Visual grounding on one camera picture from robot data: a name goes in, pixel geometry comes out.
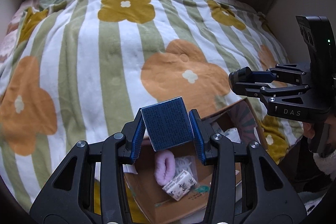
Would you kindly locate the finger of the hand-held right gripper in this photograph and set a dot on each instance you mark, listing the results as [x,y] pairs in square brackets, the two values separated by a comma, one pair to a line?
[283,73]
[275,91]

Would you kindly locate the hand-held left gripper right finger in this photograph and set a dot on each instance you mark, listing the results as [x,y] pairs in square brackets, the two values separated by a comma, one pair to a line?
[198,140]

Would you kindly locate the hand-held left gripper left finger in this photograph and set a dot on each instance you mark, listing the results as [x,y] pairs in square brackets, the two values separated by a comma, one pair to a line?
[137,140]

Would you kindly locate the dark blue box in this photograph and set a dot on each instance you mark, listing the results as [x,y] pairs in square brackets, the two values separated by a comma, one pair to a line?
[166,124]

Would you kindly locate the patterned white sock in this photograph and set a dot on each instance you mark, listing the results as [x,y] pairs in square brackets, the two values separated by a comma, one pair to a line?
[232,134]

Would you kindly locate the cardboard box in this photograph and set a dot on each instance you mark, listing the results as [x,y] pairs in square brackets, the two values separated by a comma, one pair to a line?
[225,161]

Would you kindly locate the black cylinder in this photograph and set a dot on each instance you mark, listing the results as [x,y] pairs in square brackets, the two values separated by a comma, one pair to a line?
[240,77]

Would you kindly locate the pink fluffy hair band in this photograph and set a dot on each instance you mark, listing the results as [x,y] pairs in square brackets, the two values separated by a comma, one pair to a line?
[165,167]

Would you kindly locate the printed tissue pack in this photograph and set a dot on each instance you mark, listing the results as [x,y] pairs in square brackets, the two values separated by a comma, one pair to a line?
[179,184]

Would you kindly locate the person's right hand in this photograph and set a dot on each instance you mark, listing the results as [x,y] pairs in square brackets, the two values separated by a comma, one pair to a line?
[309,134]

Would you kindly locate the striped flower blanket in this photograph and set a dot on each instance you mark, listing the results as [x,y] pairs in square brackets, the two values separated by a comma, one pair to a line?
[105,61]

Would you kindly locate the white headboard panel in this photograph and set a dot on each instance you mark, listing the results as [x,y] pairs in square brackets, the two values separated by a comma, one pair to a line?
[9,3]

